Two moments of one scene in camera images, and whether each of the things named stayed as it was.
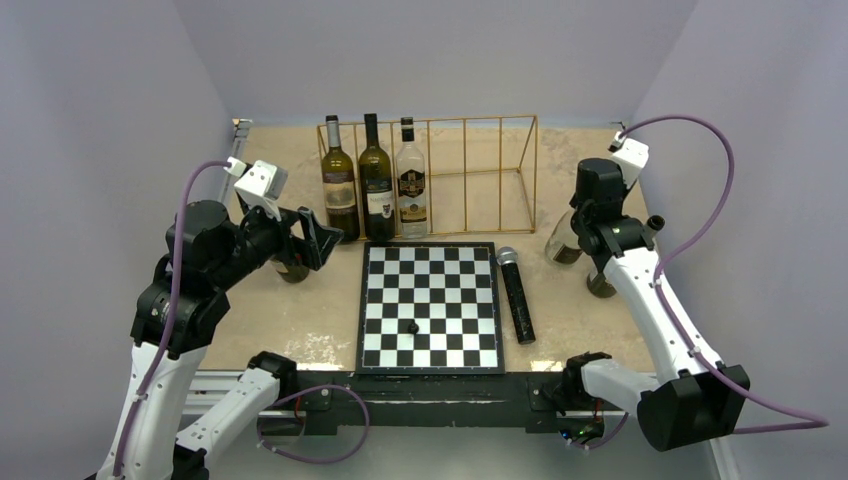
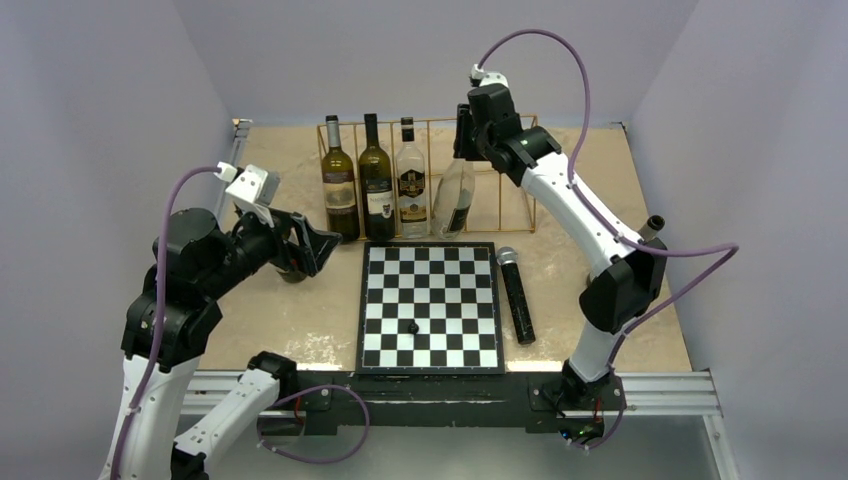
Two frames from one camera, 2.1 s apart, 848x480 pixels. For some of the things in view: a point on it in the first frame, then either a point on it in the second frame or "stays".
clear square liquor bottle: x=412 y=183 stays
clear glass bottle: x=563 y=246 -> x=453 y=199
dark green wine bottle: x=376 y=185 stays
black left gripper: x=317 y=242 stays
